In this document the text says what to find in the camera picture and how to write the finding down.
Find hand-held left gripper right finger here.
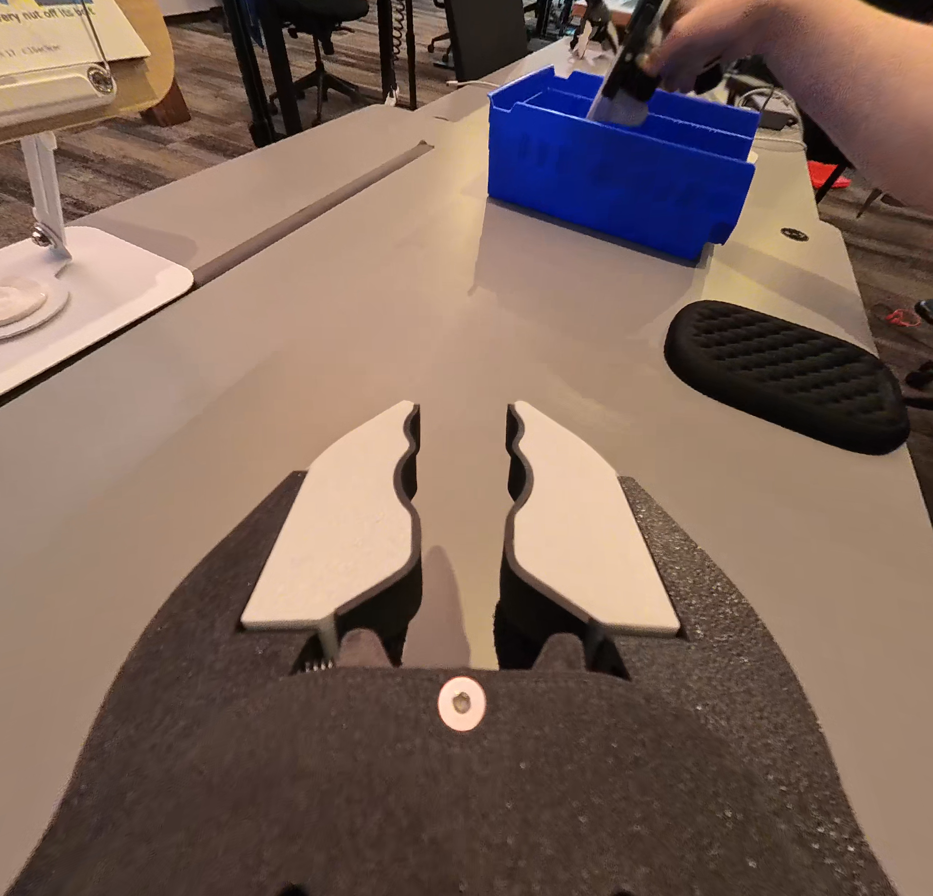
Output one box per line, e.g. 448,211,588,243
503,400,682,642

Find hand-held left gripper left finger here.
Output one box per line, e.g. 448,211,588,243
241,400,425,638

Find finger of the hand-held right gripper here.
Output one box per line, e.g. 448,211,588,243
587,90,651,129

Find blue plastic bin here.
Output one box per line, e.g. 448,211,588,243
487,65,763,264

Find person's right forearm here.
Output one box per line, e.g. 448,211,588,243
758,0,933,219

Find person's right hand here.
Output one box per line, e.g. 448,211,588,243
645,0,777,99

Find small black tripod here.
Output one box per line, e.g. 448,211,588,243
570,0,626,60

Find dark divider panel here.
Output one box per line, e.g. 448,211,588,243
439,0,531,82

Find black mesh wrist rest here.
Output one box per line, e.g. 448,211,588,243
663,300,912,457

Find black office chair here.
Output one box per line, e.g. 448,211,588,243
271,0,371,126

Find white stand base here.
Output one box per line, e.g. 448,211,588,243
0,134,195,399

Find black tripod stand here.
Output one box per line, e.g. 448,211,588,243
211,0,303,146

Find wooden board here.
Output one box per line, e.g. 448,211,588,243
0,0,177,146

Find tangled desk cables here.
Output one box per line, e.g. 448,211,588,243
725,72,803,130

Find coiled black cable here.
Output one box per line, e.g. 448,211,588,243
390,0,413,106

